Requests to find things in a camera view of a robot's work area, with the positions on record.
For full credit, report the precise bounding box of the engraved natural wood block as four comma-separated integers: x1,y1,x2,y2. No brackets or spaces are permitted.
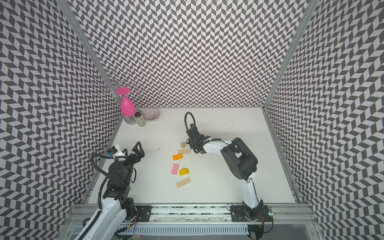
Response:
176,178,191,189

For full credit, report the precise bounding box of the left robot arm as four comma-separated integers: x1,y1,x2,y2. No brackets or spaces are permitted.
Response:
76,142,145,240

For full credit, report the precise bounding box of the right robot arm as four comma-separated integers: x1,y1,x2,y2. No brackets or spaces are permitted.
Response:
186,124,264,222

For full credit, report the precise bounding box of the orange rectangular block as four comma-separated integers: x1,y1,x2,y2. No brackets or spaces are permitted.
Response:
173,154,183,161

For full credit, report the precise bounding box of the yellow house-shaped block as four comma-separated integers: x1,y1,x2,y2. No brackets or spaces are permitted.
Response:
179,168,190,176

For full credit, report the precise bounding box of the pink flat rectangular block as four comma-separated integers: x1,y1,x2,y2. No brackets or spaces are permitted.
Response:
172,164,179,175

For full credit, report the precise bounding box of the glass spice jar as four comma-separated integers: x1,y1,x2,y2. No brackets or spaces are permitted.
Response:
135,111,147,127

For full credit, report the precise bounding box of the small striped bowl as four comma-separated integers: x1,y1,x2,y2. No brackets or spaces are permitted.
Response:
144,109,160,122

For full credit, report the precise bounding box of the pink plastic wine glass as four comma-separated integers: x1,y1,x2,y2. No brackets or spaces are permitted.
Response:
117,87,136,117

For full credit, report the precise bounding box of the chrome glass holder stand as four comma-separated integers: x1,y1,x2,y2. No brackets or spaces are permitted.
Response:
107,71,142,125

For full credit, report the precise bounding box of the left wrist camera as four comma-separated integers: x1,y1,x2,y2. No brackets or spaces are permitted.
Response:
107,144,126,159

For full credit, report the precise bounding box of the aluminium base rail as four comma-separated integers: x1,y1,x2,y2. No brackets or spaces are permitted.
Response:
64,202,319,226

